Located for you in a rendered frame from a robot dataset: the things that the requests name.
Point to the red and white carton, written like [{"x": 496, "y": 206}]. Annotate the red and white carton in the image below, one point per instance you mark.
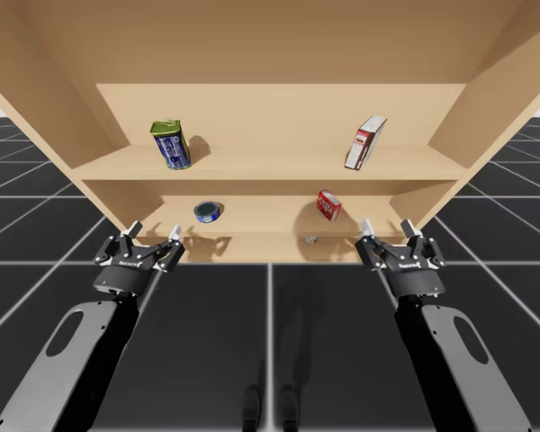
[{"x": 363, "y": 143}]

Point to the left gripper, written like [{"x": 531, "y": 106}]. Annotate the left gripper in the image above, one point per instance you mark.
[{"x": 121, "y": 276}]

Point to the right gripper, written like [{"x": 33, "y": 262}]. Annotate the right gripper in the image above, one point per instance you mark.
[{"x": 416, "y": 279}]

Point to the pale wooden shelf unit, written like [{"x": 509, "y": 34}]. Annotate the pale wooden shelf unit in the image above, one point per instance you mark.
[{"x": 279, "y": 54}]

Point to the green and blue rectangular can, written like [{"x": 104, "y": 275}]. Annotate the green and blue rectangular can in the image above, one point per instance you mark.
[{"x": 173, "y": 146}]

